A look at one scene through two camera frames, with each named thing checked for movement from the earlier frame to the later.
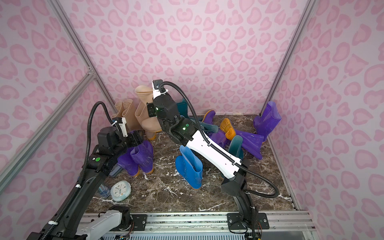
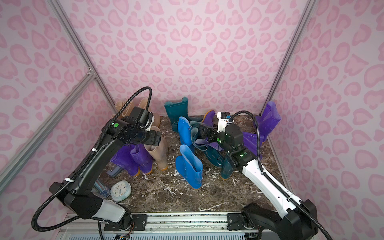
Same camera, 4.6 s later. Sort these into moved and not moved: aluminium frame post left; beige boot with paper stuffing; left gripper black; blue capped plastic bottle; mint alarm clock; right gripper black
Moved: beige boot with paper stuffing; right gripper black; left gripper black
Not moved: mint alarm clock; blue capped plastic bottle; aluminium frame post left
